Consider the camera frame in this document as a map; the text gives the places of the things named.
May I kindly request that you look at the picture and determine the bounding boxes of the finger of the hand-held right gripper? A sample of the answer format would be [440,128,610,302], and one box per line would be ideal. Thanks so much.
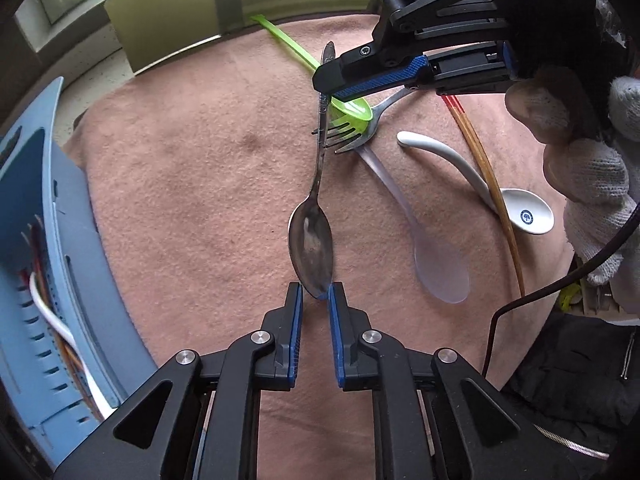
[312,0,508,95]
[329,41,517,104]

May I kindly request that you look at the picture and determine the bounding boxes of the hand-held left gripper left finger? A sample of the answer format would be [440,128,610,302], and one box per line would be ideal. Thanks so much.
[52,282,304,480]

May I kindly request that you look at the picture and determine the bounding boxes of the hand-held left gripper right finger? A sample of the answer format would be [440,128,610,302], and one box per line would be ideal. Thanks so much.
[327,282,581,480]

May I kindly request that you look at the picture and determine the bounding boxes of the green plastic spoon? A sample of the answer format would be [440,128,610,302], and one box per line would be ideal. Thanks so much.
[250,14,373,122]

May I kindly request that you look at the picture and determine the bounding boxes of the steel fork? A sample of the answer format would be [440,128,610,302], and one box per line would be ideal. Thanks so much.
[322,85,421,155]

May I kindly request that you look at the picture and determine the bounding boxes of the steel spoon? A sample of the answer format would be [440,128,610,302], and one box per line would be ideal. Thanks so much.
[288,41,337,301]

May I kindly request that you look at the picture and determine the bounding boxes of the clear plastic spoon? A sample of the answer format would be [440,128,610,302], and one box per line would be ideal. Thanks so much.
[356,146,472,305]

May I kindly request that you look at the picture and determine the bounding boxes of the white ceramic spoon blue emblem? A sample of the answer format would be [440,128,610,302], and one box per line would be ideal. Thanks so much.
[396,131,556,236]
[27,270,116,418]

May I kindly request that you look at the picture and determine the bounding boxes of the blue plastic basket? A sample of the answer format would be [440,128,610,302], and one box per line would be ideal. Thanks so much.
[0,76,161,471]

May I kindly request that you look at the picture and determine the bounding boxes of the person's right hand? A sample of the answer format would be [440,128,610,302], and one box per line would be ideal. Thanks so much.
[505,64,640,285]

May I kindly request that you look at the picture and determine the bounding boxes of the pink towel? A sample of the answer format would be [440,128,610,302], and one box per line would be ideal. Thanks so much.
[60,12,576,480]

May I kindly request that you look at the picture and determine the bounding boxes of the black clothing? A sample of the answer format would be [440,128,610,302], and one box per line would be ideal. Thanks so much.
[500,300,640,461]

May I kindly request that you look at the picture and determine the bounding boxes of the braided metal hose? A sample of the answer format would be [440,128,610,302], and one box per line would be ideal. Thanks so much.
[532,422,611,461]

